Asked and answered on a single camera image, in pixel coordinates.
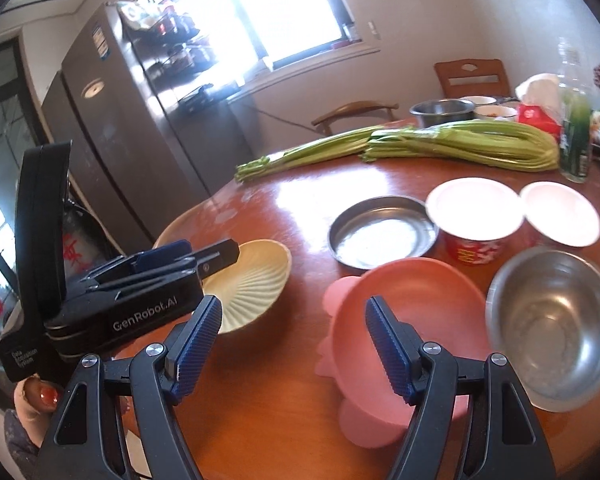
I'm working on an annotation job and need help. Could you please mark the left hand red nails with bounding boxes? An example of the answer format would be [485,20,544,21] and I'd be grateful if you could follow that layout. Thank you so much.
[14,375,62,448]

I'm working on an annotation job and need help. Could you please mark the curved wooden chair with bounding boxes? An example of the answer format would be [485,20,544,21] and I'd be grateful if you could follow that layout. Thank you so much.
[311,100,400,136]

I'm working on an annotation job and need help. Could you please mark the window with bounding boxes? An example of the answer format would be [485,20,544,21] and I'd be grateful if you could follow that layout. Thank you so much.
[140,0,361,70]

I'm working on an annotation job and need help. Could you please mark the celery bunch front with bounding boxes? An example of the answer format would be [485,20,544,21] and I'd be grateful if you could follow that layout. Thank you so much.
[362,119,559,172]

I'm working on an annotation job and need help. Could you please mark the red tissue pack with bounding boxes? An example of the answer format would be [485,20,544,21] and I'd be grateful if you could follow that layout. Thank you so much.
[517,103,562,142]

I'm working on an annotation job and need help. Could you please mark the white ceramic bowl far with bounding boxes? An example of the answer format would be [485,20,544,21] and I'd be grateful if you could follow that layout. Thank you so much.
[463,96,517,120]

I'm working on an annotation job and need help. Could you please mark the pink plastic bowl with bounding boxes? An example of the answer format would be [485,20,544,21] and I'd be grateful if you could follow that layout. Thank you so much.
[315,258,491,448]

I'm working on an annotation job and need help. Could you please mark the celery bunch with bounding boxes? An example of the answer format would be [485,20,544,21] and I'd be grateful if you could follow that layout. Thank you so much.
[362,119,559,172]
[234,125,382,183]

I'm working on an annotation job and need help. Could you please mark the celery bunch rear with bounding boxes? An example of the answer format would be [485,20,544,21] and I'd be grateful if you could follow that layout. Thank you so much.
[234,125,382,183]

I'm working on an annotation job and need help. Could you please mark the wooden chair with slat back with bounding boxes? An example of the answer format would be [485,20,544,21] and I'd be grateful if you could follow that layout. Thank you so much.
[434,58,512,99]

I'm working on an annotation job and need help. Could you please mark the steel pot far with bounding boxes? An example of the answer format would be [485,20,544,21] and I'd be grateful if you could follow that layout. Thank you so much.
[410,99,475,128]

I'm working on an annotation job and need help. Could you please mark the large steel bowl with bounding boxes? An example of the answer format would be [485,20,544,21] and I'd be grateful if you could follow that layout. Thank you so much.
[486,247,600,413]

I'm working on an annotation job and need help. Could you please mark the clear bottle green liquid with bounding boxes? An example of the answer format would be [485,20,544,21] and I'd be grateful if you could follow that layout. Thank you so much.
[558,38,592,183]

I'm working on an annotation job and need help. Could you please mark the yellow shell-shaped plate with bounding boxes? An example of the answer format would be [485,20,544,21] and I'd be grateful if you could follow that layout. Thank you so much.
[202,240,292,335]

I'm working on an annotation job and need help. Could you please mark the red paper bowl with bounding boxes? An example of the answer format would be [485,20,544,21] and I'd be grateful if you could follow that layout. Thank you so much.
[425,177,524,266]
[519,181,600,248]

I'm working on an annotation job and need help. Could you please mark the grey refrigerator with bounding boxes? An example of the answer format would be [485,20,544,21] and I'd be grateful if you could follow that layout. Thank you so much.
[43,3,252,252]

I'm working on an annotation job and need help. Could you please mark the shallow steel pan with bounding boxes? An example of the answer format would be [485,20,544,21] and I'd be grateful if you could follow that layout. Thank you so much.
[328,196,439,272]

